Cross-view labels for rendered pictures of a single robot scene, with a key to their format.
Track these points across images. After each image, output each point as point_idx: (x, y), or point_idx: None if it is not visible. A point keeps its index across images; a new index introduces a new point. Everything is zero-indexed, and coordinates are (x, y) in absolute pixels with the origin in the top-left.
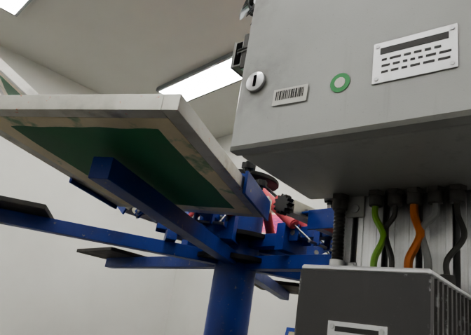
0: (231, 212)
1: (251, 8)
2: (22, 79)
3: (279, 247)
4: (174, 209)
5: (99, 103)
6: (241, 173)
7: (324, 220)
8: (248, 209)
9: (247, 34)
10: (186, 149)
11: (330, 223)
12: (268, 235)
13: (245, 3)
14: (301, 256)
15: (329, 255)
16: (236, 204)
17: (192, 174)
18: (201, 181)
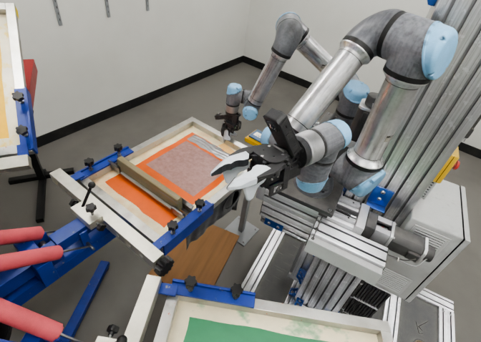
0: (175, 322)
1: (283, 186)
2: None
3: (54, 280)
4: None
5: None
6: (254, 299)
7: (178, 240)
8: (192, 303)
9: (385, 266)
10: (331, 334)
11: (182, 238)
12: (2, 287)
13: (270, 177)
14: (69, 261)
15: (101, 238)
16: (204, 313)
17: (281, 341)
18: (265, 337)
